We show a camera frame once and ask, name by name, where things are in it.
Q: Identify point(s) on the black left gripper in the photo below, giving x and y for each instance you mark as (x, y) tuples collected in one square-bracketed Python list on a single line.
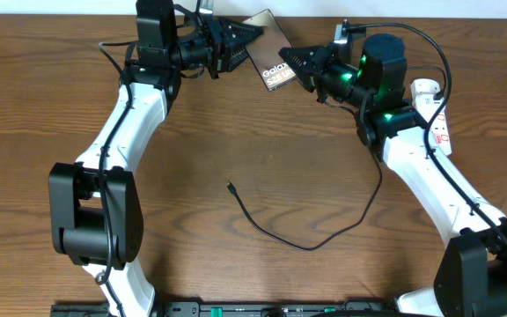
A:
[(217, 48)]

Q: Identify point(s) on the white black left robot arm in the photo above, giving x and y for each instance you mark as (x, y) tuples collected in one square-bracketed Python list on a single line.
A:
[(96, 217)]

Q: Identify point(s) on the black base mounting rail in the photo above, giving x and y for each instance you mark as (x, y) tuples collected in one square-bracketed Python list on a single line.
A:
[(237, 309)]

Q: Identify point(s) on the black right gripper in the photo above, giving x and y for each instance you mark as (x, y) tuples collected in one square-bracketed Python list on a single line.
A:
[(318, 62)]

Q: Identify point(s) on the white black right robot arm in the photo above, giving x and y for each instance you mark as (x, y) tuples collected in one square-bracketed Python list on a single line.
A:
[(402, 128)]

